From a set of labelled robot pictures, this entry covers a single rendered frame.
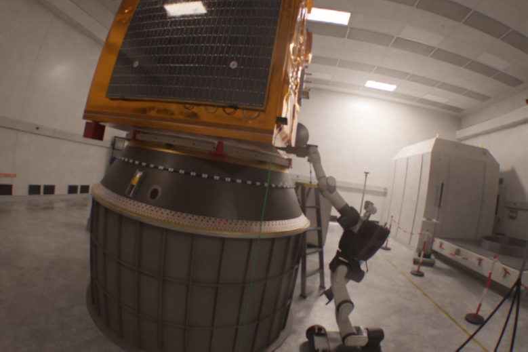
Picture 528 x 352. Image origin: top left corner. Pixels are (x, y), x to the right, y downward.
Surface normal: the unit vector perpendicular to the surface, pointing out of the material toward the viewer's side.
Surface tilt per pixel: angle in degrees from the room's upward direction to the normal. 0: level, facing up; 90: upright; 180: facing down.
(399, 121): 90
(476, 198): 90
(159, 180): 62
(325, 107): 90
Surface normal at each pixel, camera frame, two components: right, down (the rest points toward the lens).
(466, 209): -0.13, -0.10
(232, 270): 0.44, 0.00
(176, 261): 0.11, -0.06
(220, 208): 0.39, -0.47
